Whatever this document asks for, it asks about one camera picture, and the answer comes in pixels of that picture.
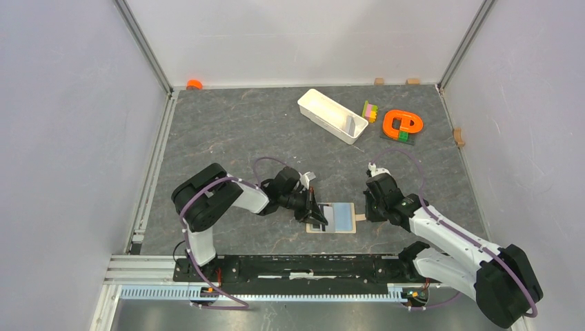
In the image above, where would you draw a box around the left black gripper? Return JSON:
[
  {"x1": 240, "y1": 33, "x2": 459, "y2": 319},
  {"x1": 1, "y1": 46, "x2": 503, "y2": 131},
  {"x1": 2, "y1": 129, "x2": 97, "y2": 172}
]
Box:
[{"x1": 279, "y1": 186, "x2": 328, "y2": 226}]

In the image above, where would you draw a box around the grey credit card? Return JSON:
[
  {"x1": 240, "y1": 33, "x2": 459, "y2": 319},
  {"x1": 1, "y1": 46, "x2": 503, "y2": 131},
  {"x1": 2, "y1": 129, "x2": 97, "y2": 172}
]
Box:
[{"x1": 322, "y1": 205, "x2": 335, "y2": 225}]

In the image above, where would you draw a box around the beige card holder wallet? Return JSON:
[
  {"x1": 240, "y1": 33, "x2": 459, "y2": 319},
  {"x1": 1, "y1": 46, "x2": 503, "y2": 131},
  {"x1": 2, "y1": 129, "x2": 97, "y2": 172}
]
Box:
[{"x1": 306, "y1": 203, "x2": 365, "y2": 234}]

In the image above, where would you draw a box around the white plastic bin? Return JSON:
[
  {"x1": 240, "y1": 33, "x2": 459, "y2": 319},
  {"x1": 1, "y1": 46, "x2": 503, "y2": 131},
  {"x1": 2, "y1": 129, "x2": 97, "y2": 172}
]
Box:
[{"x1": 297, "y1": 88, "x2": 369, "y2": 145}]

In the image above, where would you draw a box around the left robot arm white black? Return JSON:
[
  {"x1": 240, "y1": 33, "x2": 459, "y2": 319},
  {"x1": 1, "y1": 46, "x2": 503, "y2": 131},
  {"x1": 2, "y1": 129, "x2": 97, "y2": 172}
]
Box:
[{"x1": 171, "y1": 163, "x2": 328, "y2": 281}]

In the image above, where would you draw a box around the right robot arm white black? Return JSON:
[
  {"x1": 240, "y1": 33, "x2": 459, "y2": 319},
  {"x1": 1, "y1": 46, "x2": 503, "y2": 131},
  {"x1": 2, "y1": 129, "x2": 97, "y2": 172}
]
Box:
[{"x1": 364, "y1": 170, "x2": 544, "y2": 328}]

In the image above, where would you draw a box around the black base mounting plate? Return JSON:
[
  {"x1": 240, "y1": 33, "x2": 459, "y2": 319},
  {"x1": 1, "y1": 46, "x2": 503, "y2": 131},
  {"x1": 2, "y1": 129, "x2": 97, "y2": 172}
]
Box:
[{"x1": 201, "y1": 254, "x2": 429, "y2": 295}]

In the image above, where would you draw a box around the green block on plate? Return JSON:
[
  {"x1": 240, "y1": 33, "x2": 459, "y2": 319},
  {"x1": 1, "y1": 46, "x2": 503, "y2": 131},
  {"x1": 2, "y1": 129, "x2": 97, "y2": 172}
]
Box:
[{"x1": 397, "y1": 131, "x2": 410, "y2": 143}]

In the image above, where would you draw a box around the pink yellow green block stack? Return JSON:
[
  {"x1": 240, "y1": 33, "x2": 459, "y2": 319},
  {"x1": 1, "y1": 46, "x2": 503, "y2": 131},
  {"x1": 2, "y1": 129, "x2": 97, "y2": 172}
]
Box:
[{"x1": 361, "y1": 101, "x2": 379, "y2": 123}]

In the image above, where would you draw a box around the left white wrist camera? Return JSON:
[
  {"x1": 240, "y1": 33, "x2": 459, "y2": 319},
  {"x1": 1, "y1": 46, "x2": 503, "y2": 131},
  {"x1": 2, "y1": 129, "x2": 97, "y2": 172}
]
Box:
[{"x1": 299, "y1": 172, "x2": 316, "y2": 190}]

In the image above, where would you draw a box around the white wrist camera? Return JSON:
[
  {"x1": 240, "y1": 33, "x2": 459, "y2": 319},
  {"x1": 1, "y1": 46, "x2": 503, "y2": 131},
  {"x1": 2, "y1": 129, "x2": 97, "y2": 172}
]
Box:
[
  {"x1": 299, "y1": 172, "x2": 316, "y2": 190},
  {"x1": 366, "y1": 163, "x2": 390, "y2": 178}
]

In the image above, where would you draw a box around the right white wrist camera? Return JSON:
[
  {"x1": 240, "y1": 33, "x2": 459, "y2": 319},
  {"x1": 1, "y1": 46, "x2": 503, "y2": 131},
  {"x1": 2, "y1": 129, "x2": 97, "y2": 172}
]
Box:
[{"x1": 366, "y1": 163, "x2": 390, "y2": 178}]

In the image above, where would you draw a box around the slotted cable duct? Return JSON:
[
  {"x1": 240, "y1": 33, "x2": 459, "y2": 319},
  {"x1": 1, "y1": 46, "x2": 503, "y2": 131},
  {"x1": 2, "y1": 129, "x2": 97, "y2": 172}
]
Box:
[{"x1": 119, "y1": 285, "x2": 406, "y2": 303}]

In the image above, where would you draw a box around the wooden block right wall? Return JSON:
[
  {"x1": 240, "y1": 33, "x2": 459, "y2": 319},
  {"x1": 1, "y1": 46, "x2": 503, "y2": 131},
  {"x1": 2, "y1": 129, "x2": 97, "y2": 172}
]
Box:
[{"x1": 453, "y1": 128, "x2": 466, "y2": 148}]

